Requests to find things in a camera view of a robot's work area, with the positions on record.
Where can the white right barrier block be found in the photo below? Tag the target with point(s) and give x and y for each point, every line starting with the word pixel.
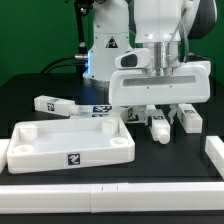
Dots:
pixel 214 148

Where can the white barrier block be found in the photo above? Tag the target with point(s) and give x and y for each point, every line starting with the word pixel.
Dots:
pixel 3 153
pixel 214 148

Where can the white desk top tray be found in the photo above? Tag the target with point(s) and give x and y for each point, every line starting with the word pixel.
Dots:
pixel 49 145

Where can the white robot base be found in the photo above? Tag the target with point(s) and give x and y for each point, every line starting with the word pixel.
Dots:
pixel 111 39

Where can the white front barrier rail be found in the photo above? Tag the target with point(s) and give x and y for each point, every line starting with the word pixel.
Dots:
pixel 116 197

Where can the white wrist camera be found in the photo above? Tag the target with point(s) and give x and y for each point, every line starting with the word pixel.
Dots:
pixel 136 58

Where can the white left barrier block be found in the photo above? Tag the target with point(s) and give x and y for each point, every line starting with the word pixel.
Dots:
pixel 3 153

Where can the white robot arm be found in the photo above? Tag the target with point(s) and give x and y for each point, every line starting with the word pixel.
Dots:
pixel 154 72

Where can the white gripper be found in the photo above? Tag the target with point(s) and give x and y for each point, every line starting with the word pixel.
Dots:
pixel 189 83

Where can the black camera stand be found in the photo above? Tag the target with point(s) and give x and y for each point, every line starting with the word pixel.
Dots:
pixel 82 8

